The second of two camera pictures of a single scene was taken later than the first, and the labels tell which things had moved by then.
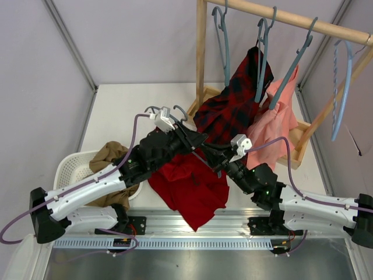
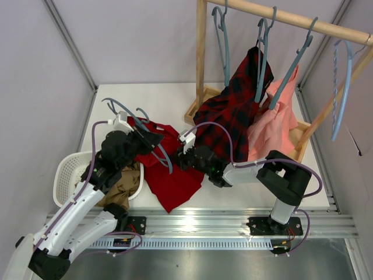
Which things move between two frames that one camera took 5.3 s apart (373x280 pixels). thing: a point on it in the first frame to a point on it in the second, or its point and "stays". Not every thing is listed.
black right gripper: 219,157 to 184,159
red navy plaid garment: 227,115 stays
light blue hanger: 336,128 stays
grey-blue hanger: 181,121 to 157,154
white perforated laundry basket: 74,166 stays
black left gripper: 184,137 to 141,139
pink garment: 271,133 stays
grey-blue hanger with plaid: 263,31 stays
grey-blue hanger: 222,39 stays
